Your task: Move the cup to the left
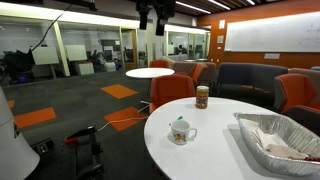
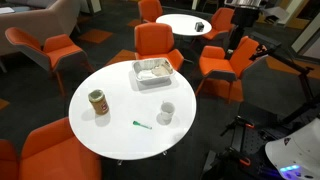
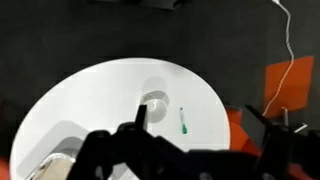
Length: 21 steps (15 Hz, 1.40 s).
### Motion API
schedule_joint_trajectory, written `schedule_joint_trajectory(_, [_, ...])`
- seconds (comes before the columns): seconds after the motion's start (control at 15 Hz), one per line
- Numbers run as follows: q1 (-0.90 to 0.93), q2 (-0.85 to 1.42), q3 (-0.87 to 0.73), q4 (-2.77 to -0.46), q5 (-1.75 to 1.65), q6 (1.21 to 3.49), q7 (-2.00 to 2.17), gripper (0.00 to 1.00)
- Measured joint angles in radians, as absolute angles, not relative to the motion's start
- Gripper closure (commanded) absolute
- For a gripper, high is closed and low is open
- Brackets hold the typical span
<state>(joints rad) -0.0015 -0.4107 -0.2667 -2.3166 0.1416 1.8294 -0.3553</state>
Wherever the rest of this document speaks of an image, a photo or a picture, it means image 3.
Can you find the aluminium foil tray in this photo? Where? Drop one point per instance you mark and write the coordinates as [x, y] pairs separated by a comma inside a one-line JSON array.
[[50, 168]]

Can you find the orange fabric armchair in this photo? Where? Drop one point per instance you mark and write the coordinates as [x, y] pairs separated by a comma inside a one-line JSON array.
[[240, 135]]

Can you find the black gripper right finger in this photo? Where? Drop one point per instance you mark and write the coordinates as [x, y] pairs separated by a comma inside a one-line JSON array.
[[263, 128]]

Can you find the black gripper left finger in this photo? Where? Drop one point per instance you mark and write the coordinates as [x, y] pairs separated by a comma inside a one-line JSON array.
[[142, 116]]

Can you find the green marker pen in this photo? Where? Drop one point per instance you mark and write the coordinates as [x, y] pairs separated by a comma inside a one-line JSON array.
[[183, 122]]

